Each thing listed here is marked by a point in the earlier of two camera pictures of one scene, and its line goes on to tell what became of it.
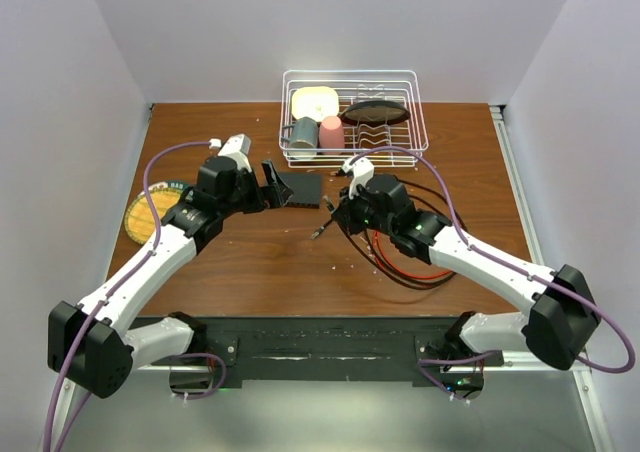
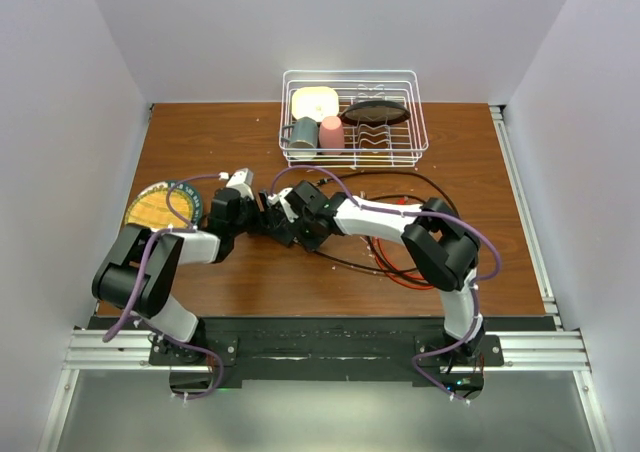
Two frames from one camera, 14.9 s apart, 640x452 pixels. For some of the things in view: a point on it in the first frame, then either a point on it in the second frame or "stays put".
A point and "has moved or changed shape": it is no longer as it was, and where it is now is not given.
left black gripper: [257, 204] -> [262, 225]
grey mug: [303, 134] stays put
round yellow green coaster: [141, 220] stays put
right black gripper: [345, 211] -> [306, 243]
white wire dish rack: [328, 117] stays put
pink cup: [332, 135] stays put
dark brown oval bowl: [375, 112] stays put
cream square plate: [317, 102] stays put
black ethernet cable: [369, 259] has moved or changed shape
